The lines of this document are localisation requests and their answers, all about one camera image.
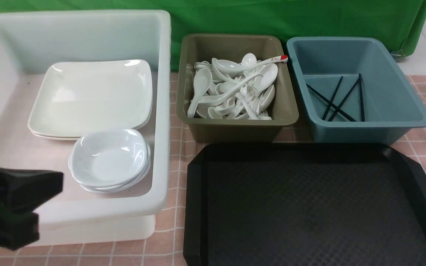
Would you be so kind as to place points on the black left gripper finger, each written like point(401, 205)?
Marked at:
point(17, 230)

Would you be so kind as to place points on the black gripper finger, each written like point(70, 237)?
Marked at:
point(24, 190)

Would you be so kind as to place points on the white square rice plate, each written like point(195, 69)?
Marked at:
point(77, 98)

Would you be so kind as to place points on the black chopstick gold tip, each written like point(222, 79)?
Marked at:
point(361, 95)
point(331, 104)

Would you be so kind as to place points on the white small dish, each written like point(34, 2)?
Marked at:
point(123, 161)
point(148, 162)

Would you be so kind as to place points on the white square plate in tub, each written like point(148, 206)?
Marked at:
point(138, 128)

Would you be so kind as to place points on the white small bowl top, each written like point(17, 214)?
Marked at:
point(81, 160)

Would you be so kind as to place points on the white small bowl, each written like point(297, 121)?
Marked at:
point(118, 188)
point(81, 160)

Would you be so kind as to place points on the white small bowl bottom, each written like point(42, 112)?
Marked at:
point(118, 188)

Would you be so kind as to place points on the large white plastic tub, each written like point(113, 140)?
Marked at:
point(30, 43)

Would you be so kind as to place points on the black serving tray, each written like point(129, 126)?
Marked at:
point(304, 204)

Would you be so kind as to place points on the black chopstick in bin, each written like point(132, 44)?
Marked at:
point(332, 99)
point(343, 100)

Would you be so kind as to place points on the teal plastic bin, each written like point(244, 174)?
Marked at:
point(392, 107)

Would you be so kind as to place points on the pink checkered tablecloth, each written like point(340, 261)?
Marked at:
point(164, 247)

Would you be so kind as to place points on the green cloth backdrop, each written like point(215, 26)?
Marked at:
point(396, 23)

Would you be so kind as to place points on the white spoon red handle tip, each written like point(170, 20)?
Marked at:
point(229, 67)

